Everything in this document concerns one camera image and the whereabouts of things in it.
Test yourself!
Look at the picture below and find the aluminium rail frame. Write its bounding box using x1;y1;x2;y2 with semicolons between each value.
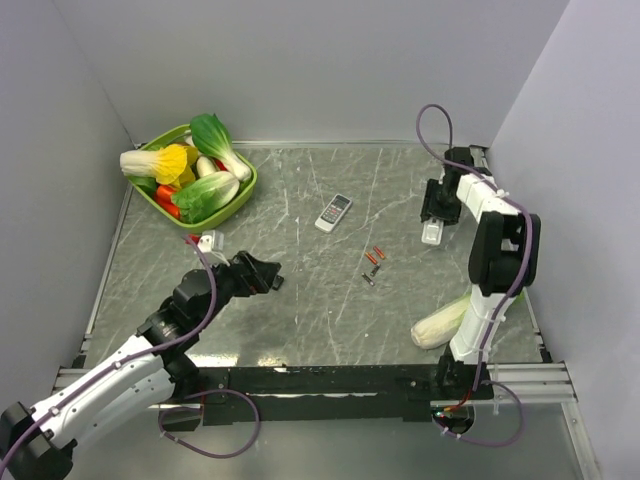
52;362;573;416

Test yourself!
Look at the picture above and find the red orange battery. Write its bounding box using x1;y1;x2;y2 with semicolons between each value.
373;246;386;260
365;252;378;265

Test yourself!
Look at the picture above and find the yellow napa cabbage toy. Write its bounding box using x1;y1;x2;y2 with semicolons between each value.
119;144;198;185

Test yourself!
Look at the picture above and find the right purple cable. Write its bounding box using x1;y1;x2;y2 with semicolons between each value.
416;103;532;447

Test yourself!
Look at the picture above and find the green lettuce cabbage toy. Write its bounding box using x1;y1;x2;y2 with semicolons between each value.
171;171;240;224

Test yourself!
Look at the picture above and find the grey white remote control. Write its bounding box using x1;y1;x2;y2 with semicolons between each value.
314;194;353;234

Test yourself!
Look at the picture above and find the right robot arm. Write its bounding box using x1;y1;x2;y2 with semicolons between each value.
411;147;541;399

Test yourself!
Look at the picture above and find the black base bar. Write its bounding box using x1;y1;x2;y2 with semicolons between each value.
149;363;496;434

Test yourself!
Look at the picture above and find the white napa cabbage toy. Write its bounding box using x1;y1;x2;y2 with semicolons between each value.
410;292;524;350

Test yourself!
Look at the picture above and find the white radish toy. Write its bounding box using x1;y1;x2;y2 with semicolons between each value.
196;156;218;178

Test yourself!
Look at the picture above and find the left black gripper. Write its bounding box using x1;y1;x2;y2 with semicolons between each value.
195;249;279;329

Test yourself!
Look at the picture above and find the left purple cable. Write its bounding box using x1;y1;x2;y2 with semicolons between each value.
0;233;261;469

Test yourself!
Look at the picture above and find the black slim remote control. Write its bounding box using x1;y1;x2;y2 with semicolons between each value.
271;275;284;291

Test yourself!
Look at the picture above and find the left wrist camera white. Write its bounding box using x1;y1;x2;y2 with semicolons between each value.
188;230;229;265

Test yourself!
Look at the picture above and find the purple cable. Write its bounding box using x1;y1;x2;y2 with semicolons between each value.
416;103;532;447
0;233;261;469

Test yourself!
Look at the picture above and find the green plastic basket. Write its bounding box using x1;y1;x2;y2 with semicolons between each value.
129;124;258;234

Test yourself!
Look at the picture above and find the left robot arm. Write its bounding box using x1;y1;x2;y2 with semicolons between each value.
1;251;283;479

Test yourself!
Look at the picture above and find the dark battery lowest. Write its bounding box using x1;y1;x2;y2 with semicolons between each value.
361;273;375;287

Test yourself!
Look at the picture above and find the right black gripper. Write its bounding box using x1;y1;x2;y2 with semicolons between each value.
420;179;463;228

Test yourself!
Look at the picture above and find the orange carrot toy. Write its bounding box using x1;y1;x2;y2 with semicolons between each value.
153;185;181;220

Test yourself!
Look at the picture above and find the green bok choy toy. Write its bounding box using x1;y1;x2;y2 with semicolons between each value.
190;114;252;182

